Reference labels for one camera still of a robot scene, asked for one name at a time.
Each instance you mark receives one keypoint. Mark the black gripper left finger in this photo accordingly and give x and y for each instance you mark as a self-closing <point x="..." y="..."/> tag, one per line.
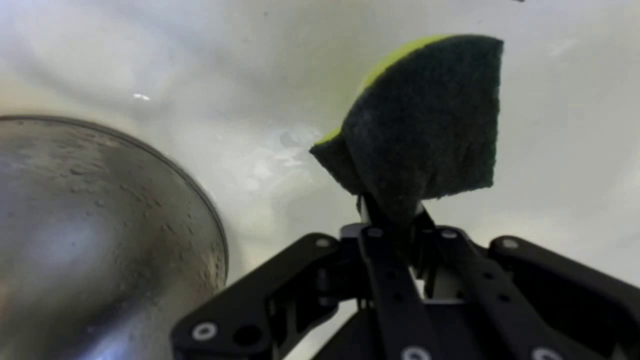
<point x="264" y="315"/>

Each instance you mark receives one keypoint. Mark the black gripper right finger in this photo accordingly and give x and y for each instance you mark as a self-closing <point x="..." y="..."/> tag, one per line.
<point x="541" y="305"/>

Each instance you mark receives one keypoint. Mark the green yellow scrub sponge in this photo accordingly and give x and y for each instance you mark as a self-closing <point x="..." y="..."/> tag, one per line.
<point x="422" y="126"/>

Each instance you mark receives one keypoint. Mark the white ceramic sink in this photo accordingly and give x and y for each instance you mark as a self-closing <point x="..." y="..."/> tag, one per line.
<point x="238" y="90"/>

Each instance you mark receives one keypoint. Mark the steel kettle black handle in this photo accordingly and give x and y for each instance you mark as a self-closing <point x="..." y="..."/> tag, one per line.
<point x="105" y="242"/>

